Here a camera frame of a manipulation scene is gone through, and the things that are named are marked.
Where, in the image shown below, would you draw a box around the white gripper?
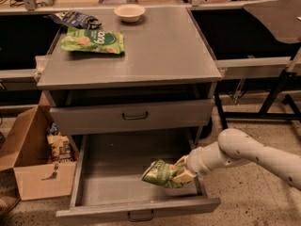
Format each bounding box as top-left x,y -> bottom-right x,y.
172,148 -> 210,184

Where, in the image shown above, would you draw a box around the green jalapeno chip bag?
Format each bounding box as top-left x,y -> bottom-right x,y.
141,159 -> 185,189

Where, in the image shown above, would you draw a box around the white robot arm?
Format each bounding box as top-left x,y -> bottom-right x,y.
172,128 -> 301,190

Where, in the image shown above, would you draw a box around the grey upper drawer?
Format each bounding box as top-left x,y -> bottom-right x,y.
50,100 -> 214,135

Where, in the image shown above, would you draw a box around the grey open drawer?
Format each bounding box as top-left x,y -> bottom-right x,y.
56,128 -> 220,226

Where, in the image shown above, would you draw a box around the grey drawer cabinet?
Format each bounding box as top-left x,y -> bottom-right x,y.
38,7 -> 221,142

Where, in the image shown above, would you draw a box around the large green snack bag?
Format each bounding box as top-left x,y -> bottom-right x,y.
61,27 -> 124,55

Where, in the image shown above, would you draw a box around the dark blue chip bag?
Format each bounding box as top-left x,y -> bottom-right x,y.
46,10 -> 102,29

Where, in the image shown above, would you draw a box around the snack packs in box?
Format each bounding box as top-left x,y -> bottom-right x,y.
46,123 -> 74,163

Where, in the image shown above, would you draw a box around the cardboard box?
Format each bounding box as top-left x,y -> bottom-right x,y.
0,93 -> 76,201

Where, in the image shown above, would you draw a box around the white bowl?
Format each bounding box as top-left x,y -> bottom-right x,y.
114,4 -> 146,23

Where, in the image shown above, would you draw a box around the black table leg frame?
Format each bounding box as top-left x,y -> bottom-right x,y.
214,70 -> 301,129

